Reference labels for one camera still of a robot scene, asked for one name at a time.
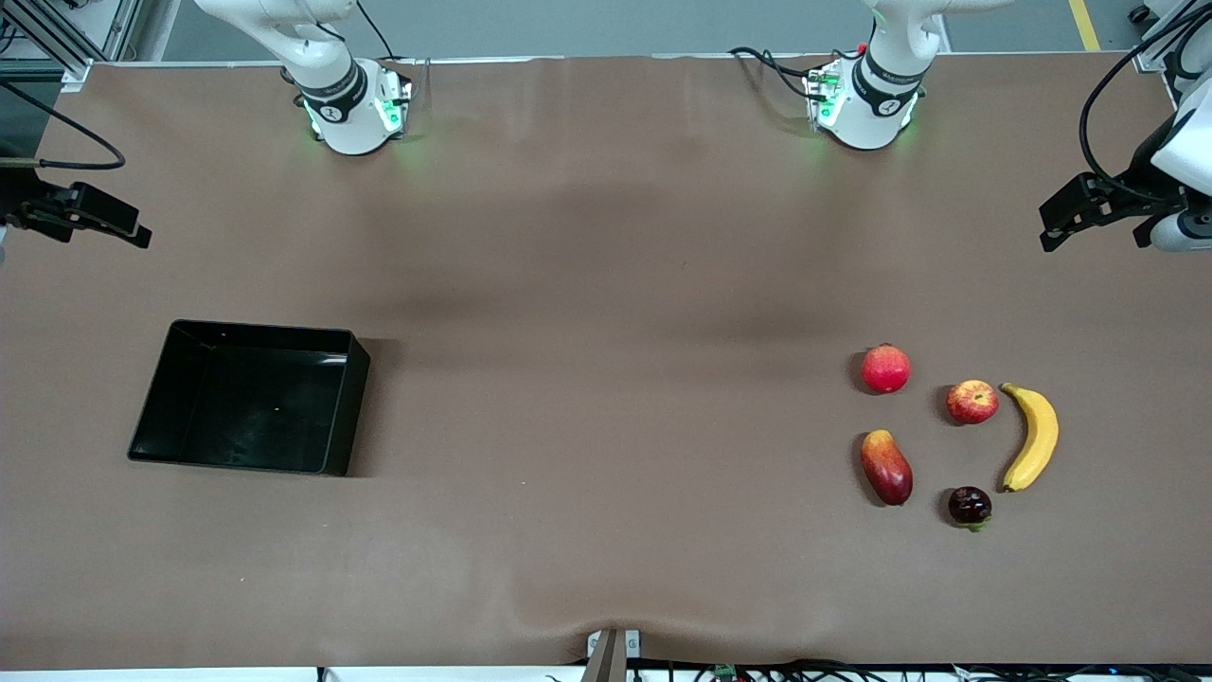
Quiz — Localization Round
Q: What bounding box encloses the yellow banana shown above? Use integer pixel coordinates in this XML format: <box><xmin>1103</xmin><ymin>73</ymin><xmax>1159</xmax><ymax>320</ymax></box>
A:
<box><xmin>1000</xmin><ymin>382</ymin><xmax>1061</xmax><ymax>494</ymax></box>

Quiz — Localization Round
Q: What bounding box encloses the red yellow apple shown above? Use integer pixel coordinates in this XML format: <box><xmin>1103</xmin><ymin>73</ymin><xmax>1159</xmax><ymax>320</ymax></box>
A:
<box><xmin>946</xmin><ymin>379</ymin><xmax>1001</xmax><ymax>426</ymax></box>

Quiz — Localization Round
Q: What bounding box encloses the black rectangular plastic tray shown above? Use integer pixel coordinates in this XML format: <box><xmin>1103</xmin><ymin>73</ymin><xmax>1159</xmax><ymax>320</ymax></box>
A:
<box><xmin>127</xmin><ymin>319</ymin><xmax>372</xmax><ymax>477</ymax></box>

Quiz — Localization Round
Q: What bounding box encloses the red pomegranate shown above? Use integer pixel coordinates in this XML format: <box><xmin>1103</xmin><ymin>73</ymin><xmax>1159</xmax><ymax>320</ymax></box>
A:
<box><xmin>861</xmin><ymin>343</ymin><xmax>912</xmax><ymax>396</ymax></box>

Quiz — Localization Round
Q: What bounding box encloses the dark purple mangosteen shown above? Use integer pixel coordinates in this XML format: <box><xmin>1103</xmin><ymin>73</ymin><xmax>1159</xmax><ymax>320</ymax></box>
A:
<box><xmin>947</xmin><ymin>486</ymin><xmax>994</xmax><ymax>532</ymax></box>

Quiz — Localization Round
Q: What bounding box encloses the red yellow mango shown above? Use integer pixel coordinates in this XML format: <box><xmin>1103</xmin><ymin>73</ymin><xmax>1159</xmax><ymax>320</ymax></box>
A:
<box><xmin>860</xmin><ymin>429</ymin><xmax>915</xmax><ymax>508</ymax></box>

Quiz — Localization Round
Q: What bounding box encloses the black right base cable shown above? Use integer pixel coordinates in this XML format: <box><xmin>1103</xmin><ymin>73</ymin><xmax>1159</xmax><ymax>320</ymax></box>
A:
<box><xmin>354</xmin><ymin>0</ymin><xmax>395</xmax><ymax>62</ymax></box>

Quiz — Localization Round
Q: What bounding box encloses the black base cable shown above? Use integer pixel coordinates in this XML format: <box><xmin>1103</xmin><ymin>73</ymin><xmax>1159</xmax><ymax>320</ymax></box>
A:
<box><xmin>354</xmin><ymin>0</ymin><xmax>395</xmax><ymax>62</ymax></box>
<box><xmin>727</xmin><ymin>45</ymin><xmax>864</xmax><ymax>101</ymax></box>

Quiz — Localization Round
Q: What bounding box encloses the black left base cable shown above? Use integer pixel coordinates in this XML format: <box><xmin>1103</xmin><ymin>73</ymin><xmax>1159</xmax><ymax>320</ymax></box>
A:
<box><xmin>727</xmin><ymin>45</ymin><xmax>864</xmax><ymax>101</ymax></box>

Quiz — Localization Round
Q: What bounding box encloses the grey metal bracket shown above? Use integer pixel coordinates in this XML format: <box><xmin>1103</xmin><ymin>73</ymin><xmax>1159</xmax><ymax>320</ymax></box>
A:
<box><xmin>581</xmin><ymin>628</ymin><xmax>643</xmax><ymax>682</ymax></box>

